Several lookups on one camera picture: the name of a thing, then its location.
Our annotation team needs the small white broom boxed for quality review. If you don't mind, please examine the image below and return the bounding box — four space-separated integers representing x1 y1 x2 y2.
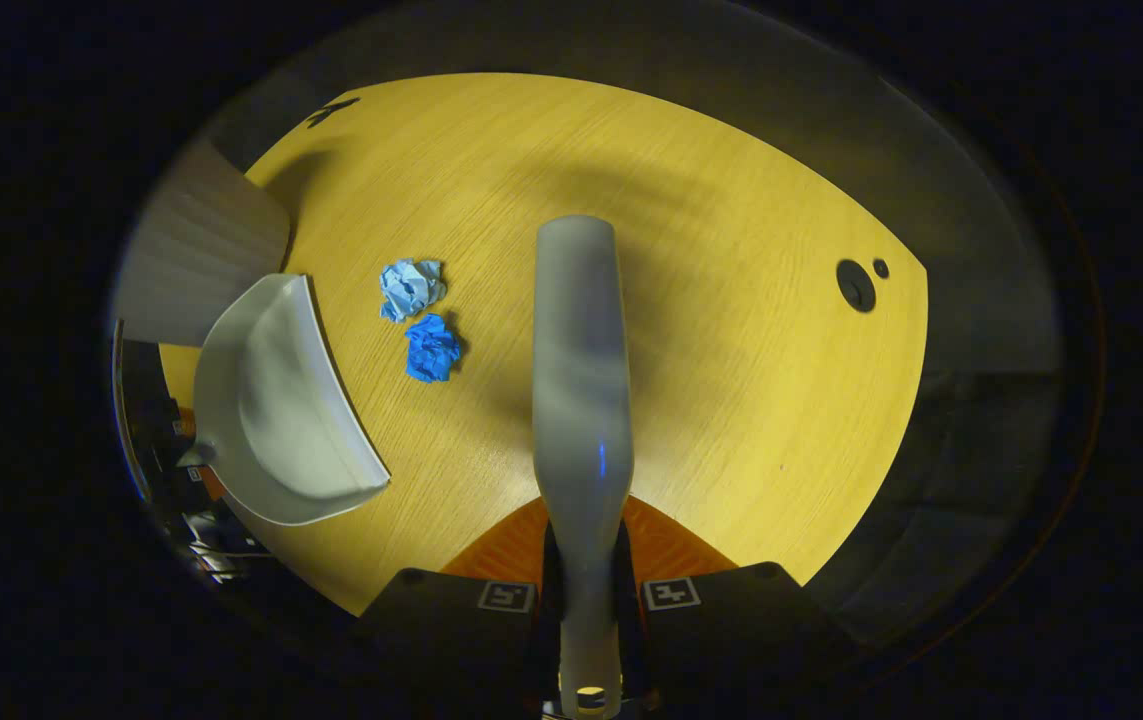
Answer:
531 215 635 719

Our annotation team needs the dark blue paper ball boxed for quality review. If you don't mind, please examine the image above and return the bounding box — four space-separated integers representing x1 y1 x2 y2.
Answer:
404 314 462 384

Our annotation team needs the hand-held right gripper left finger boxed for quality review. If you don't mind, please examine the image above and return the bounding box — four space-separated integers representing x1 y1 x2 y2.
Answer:
351 497 564 716

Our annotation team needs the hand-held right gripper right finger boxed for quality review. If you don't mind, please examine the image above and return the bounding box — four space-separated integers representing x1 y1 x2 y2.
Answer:
614 495 857 716

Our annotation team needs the light blue paper ball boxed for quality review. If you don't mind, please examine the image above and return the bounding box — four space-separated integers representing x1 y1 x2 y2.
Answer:
378 258 448 323

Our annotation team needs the grey garbage bin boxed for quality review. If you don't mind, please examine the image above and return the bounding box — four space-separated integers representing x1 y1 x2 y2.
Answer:
114 140 292 349

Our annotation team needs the white dustpan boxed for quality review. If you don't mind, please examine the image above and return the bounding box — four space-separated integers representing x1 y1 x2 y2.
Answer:
176 273 392 527

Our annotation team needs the wooden desktop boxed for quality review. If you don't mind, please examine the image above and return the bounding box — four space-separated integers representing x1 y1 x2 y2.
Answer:
159 72 930 616

